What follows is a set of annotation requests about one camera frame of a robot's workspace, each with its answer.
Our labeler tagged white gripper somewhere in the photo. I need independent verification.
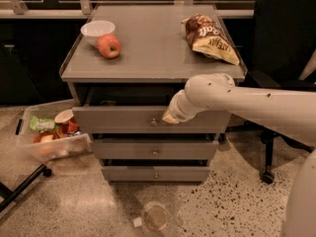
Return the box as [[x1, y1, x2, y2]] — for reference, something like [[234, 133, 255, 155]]
[[162, 90, 204, 124]]

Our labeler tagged grey top drawer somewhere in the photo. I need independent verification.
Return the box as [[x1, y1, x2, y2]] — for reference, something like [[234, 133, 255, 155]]
[[72, 106, 230, 134]]

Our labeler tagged grey drawer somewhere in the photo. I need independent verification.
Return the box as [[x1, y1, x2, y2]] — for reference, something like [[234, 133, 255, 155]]
[[102, 166, 209, 182], [92, 139, 218, 160], [72, 106, 230, 134]]

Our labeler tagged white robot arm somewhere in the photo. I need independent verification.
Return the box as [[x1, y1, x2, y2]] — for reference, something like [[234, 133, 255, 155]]
[[163, 73, 316, 237]]

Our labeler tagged grey drawer cabinet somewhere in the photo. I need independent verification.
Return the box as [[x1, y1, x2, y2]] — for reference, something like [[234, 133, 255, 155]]
[[61, 5, 246, 170]]

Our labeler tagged grey middle drawer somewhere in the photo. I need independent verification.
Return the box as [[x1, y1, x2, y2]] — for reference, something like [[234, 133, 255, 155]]
[[92, 139, 218, 160]]

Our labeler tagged grey bottom drawer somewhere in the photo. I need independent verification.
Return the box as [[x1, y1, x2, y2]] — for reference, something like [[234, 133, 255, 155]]
[[102, 166, 209, 182]]

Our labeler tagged brown yellow chip bag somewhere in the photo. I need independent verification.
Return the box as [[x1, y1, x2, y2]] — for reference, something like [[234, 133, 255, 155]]
[[182, 14, 240, 65]]

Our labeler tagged red apple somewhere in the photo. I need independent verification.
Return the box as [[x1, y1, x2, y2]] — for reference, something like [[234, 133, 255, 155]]
[[97, 34, 121, 59]]

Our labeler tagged round floor marker disc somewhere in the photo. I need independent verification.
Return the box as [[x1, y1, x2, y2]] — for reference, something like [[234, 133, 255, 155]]
[[132, 201, 170, 231]]

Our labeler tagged small white dish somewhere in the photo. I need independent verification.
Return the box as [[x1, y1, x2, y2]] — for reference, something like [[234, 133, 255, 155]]
[[54, 109, 74, 123]]

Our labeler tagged white bowl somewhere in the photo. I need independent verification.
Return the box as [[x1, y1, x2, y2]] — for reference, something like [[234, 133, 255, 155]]
[[81, 21, 116, 46]]

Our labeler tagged clear plastic storage bin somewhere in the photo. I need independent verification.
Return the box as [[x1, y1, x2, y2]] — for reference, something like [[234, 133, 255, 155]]
[[17, 99, 92, 163]]

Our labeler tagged black office chair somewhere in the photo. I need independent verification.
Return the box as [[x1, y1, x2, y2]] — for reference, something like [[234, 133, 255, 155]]
[[238, 0, 316, 184]]

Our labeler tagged green snack packet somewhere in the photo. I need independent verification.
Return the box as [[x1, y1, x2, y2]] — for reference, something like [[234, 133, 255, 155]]
[[30, 116, 55, 131]]

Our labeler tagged black stand leg with wheel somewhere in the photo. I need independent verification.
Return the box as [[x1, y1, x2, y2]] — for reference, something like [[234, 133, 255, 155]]
[[0, 164, 52, 212]]

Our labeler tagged metal railing frame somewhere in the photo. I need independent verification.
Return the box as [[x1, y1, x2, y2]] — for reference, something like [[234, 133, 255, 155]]
[[0, 0, 255, 20]]

